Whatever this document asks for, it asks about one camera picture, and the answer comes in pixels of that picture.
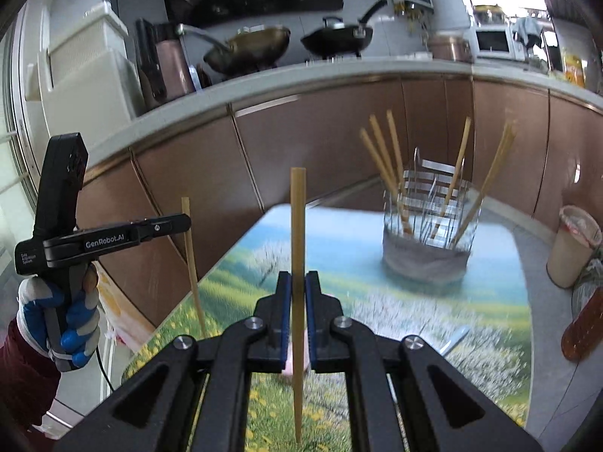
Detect person's left forearm red sleeve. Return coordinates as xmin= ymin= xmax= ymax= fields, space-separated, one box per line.
xmin=0 ymin=318 xmax=62 ymax=429

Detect beige trash bin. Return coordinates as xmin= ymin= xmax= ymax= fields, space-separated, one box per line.
xmin=546 ymin=205 xmax=603 ymax=289

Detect white plastic storage boxes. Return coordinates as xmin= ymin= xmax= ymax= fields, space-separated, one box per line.
xmin=23 ymin=0 xmax=138 ymax=121

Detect white kitchen countertop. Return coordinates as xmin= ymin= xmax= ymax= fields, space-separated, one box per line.
xmin=87 ymin=56 xmax=603 ymax=170

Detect yellow bottle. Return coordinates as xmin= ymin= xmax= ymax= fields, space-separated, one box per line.
xmin=563 ymin=53 xmax=586 ymax=89

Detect amber oil bottle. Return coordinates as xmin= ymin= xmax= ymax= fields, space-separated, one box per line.
xmin=563 ymin=287 xmax=603 ymax=363

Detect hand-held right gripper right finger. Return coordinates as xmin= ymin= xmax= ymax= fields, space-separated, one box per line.
xmin=305 ymin=270 xmax=543 ymax=452

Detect wire utensil holder grey liner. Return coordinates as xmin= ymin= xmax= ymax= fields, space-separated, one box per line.
xmin=381 ymin=148 xmax=473 ymax=284

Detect pink ceramic spoon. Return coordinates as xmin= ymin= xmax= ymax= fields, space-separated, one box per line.
xmin=282 ymin=334 xmax=297 ymax=378

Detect black frying pan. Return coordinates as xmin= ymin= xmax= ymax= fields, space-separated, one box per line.
xmin=300 ymin=0 xmax=389 ymax=56

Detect bamboo chopstick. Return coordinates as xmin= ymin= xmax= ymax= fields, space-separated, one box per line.
xmin=289 ymin=166 xmax=308 ymax=444
xmin=359 ymin=127 xmax=413 ymax=236
xmin=369 ymin=114 xmax=403 ymax=196
xmin=385 ymin=110 xmax=408 ymax=186
xmin=181 ymin=197 xmax=209 ymax=340
xmin=459 ymin=122 xmax=519 ymax=241
xmin=431 ymin=116 xmax=473 ymax=241
xmin=450 ymin=122 xmax=512 ymax=248

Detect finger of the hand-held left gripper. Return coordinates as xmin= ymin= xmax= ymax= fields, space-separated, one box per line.
xmin=134 ymin=213 xmax=192 ymax=246

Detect black tall container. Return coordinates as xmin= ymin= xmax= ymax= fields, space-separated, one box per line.
xmin=136 ymin=18 xmax=167 ymax=107

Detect light blue ceramic spoon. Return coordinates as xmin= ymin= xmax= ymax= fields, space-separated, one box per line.
xmin=440 ymin=326 xmax=471 ymax=355

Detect black cable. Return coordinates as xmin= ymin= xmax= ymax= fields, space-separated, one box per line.
xmin=95 ymin=339 xmax=114 ymax=392

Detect copper thermos jug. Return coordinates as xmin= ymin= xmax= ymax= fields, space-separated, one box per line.
xmin=155 ymin=23 xmax=197 ymax=99

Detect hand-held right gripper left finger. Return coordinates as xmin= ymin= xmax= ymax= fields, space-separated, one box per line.
xmin=53 ymin=270 xmax=291 ymax=452

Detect golden wok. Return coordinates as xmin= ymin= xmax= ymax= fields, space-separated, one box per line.
xmin=176 ymin=23 xmax=292 ymax=77

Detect copper cooking pot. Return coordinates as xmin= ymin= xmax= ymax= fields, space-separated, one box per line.
xmin=428 ymin=32 xmax=473 ymax=63

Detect person's left hand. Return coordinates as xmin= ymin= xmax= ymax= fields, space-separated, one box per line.
xmin=18 ymin=263 xmax=102 ymax=369

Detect brown kitchen cabinets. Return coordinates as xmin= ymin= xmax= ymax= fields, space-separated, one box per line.
xmin=75 ymin=73 xmax=603 ymax=330

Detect white microwave oven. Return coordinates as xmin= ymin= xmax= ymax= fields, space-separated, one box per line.
xmin=472 ymin=27 xmax=515 ymax=60

